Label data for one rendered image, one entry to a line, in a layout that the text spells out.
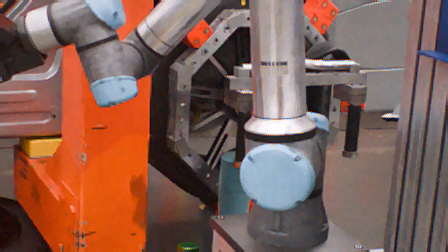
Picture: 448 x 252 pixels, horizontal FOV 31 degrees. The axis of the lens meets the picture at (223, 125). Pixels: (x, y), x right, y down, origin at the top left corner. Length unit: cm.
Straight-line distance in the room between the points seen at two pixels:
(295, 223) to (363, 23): 139
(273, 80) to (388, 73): 160
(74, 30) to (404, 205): 62
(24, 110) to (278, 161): 118
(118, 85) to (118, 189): 56
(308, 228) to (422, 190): 22
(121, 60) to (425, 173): 53
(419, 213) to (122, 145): 75
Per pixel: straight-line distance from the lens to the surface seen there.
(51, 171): 219
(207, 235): 265
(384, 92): 286
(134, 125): 186
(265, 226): 147
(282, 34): 126
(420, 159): 137
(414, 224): 140
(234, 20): 225
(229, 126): 244
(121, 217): 192
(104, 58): 136
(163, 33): 145
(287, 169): 128
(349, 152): 228
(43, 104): 234
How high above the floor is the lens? 139
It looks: 15 degrees down
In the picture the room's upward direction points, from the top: 3 degrees clockwise
